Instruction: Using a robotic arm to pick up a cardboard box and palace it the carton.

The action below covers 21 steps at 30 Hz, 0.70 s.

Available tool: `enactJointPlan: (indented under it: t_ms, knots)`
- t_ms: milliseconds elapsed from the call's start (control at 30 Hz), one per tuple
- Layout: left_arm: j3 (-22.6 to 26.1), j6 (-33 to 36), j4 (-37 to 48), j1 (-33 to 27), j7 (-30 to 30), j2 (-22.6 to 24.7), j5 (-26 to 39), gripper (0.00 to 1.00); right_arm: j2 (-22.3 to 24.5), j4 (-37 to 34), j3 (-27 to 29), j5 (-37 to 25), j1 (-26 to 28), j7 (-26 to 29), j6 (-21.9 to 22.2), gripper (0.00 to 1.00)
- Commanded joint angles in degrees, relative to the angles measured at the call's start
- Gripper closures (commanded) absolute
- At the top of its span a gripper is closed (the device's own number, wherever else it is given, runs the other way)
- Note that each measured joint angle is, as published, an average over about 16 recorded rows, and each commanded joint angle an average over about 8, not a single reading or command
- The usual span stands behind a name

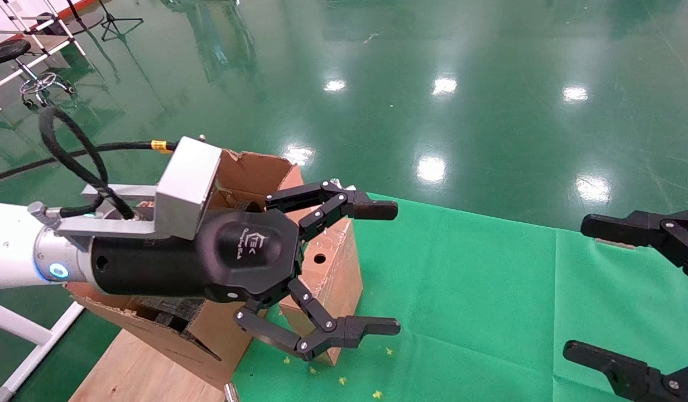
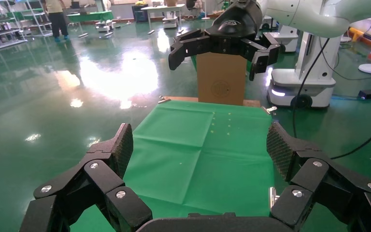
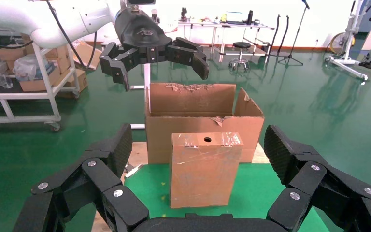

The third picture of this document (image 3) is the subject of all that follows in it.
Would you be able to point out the white exercise bike frame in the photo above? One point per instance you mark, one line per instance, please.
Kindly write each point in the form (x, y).
(348, 41)

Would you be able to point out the small taped cardboard box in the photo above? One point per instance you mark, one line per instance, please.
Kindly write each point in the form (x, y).
(204, 173)

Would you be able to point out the flat cardboard sheet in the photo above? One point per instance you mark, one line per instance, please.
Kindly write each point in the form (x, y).
(88, 52)

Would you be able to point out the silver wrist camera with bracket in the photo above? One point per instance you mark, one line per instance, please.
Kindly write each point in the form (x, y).
(140, 1)

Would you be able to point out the black round stool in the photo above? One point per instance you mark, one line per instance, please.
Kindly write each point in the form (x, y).
(240, 48)

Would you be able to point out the clear plastic bag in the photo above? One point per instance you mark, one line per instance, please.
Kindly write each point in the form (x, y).
(28, 67)

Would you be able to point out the brown cardboard box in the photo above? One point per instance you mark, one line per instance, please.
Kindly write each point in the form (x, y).
(11, 52)
(78, 84)
(59, 56)
(40, 84)

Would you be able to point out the white metal stand frame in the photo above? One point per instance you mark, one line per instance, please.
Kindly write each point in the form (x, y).
(147, 76)

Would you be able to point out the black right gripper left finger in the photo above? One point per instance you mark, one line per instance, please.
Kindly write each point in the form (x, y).
(76, 205)

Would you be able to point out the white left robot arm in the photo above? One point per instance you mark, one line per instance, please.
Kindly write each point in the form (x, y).
(54, 22)

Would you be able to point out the blue and white box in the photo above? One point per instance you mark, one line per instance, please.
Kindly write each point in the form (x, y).
(234, 16)

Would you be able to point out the clear plastic cup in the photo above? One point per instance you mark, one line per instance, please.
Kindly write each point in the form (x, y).
(3, 81)

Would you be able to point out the white wheeled shelf cart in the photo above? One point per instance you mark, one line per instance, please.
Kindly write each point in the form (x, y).
(49, 93)

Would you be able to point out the black curved pole stand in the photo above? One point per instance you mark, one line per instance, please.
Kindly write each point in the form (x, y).
(276, 32)

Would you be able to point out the green table cloth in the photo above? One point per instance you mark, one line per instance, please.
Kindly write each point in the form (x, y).
(256, 192)

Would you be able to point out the white metal frame desk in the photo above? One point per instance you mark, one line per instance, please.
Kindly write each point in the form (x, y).
(217, 27)

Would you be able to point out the black bottle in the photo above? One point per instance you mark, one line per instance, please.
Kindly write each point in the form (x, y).
(250, 17)

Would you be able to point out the large open cardboard carton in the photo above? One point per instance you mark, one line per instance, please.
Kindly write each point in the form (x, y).
(185, 102)

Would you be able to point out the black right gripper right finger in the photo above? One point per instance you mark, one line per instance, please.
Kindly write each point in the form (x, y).
(332, 198)

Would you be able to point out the black tripod microphone stand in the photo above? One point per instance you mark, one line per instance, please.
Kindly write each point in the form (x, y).
(290, 54)

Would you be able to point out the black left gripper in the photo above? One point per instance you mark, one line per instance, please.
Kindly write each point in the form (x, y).
(140, 35)

